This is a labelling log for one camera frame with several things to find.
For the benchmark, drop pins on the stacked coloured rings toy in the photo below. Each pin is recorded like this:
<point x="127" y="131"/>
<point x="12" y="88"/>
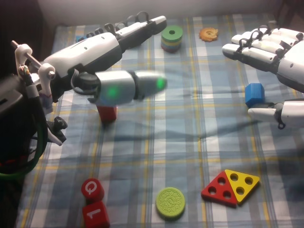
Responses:
<point x="171" y="39"/>

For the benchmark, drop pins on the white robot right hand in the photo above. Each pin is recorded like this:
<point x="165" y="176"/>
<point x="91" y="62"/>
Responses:
<point x="289" y="64"/>

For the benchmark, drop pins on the blue triangle with holes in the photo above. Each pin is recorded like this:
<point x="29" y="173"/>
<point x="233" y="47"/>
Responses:
<point x="80" y="39"/>

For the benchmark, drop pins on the blue plaid tablecloth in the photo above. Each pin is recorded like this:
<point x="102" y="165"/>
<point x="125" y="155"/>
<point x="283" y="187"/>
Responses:
<point x="166" y="147"/>

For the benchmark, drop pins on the red cylinder with letter Q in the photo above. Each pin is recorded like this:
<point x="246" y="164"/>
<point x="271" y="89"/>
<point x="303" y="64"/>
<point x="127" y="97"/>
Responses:
<point x="92" y="190"/>

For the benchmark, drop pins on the red rectangular block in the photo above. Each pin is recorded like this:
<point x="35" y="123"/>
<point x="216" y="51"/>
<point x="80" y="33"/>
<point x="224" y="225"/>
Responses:
<point x="108" y="114"/>

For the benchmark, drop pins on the tan flower-shaped biscuit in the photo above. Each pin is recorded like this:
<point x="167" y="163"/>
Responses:
<point x="208" y="35"/>

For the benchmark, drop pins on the red triangle with holes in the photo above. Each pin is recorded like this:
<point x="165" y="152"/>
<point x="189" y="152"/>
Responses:
<point x="218" y="191"/>

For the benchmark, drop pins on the green sandwich cookie toy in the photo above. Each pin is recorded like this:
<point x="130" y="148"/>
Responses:
<point x="170" y="203"/>

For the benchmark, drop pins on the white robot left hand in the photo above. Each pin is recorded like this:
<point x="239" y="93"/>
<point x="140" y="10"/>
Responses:
<point x="90" y="50"/>

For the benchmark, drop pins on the red cube with number 1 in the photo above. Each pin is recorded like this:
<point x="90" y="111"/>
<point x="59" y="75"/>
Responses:
<point x="96" y="215"/>

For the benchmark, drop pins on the yellow triangle with holes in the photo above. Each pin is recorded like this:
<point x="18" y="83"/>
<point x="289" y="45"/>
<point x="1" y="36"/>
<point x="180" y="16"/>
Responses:
<point x="242" y="185"/>

